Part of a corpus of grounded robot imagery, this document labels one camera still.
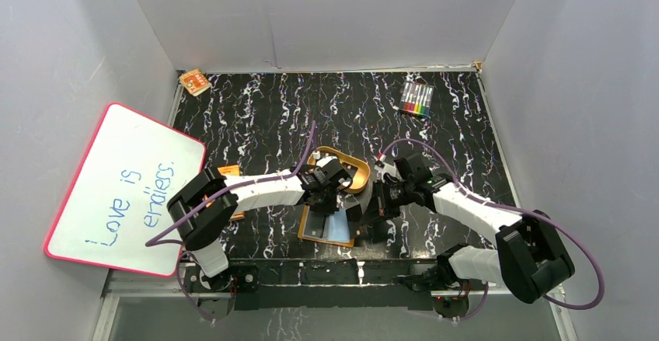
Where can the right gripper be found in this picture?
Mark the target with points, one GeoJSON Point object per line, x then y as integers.
{"type": "Point", "coordinates": [381, 209]}

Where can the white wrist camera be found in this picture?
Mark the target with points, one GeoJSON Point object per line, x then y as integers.
{"type": "Point", "coordinates": [382, 168]}
{"type": "Point", "coordinates": [325, 160]}

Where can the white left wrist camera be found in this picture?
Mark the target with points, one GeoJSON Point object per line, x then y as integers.
{"type": "Point", "coordinates": [325, 160]}

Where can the pink framed whiteboard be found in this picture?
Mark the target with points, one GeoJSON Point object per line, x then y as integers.
{"type": "Point", "coordinates": [117, 200]}

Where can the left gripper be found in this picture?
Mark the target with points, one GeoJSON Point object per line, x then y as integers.
{"type": "Point", "coordinates": [323, 203]}

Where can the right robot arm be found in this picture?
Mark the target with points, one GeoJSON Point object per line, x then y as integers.
{"type": "Point", "coordinates": [528, 256]}

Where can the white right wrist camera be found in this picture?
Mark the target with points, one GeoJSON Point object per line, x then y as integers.
{"type": "Point", "coordinates": [382, 168]}

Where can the pack of coloured markers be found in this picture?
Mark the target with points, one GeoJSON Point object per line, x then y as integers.
{"type": "Point", "coordinates": [416, 99]}

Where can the tan oval tray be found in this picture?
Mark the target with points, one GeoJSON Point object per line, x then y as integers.
{"type": "Point", "coordinates": [358, 169]}

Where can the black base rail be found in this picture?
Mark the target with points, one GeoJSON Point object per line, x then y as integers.
{"type": "Point", "coordinates": [258, 284]}

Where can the orange leather card holder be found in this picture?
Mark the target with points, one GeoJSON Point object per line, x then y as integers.
{"type": "Point", "coordinates": [336, 232]}

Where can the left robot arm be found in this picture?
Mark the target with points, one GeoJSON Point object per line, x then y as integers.
{"type": "Point", "coordinates": [202, 209]}

